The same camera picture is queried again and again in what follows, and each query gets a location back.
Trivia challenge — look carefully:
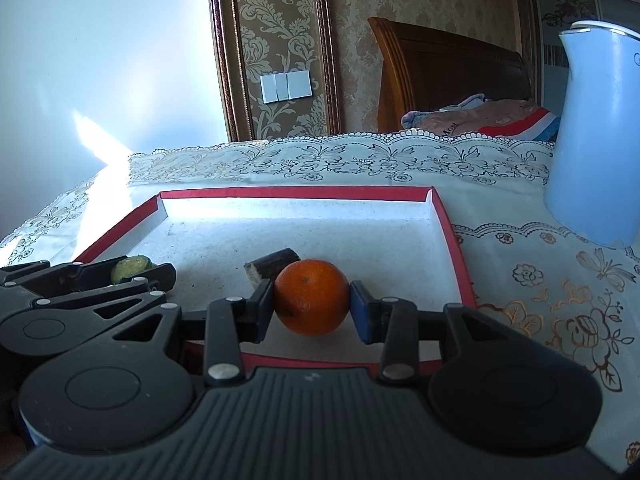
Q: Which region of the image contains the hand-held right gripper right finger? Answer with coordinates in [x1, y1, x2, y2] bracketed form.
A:
[349, 280, 507, 387]

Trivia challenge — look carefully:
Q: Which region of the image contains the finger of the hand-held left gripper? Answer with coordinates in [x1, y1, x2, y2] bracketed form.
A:
[0, 259, 121, 302]
[31, 263, 178, 330]

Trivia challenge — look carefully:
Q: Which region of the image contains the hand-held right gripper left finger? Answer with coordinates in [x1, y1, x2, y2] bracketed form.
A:
[112, 279, 275, 387]

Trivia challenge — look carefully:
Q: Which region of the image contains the green cucumber piece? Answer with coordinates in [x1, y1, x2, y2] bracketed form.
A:
[110, 255, 151, 285]

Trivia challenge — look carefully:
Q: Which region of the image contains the eggplant slice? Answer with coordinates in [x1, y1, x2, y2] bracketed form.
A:
[244, 247, 297, 288]

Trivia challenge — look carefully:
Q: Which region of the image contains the orange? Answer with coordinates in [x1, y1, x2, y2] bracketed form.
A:
[273, 258, 351, 337]

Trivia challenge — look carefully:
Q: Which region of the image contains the red cardboard tray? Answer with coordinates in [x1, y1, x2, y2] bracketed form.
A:
[70, 186, 479, 367]

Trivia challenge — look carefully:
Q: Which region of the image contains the striped pink blanket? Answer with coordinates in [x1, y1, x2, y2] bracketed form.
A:
[400, 92, 560, 144]

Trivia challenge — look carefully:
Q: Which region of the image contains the wooden headboard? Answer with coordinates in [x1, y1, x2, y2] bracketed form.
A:
[367, 16, 534, 134]

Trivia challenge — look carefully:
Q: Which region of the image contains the pale blue kettle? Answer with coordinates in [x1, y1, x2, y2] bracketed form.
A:
[543, 20, 640, 250]

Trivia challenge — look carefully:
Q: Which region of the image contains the patterned wardrobe door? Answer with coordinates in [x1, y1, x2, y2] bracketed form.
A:
[532, 0, 603, 111]

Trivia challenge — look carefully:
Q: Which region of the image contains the white wall switch panel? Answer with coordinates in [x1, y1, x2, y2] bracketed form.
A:
[260, 70, 314, 105]

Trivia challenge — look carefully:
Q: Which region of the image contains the brown framed wall panel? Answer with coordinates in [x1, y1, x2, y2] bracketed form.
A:
[205, 0, 344, 144]

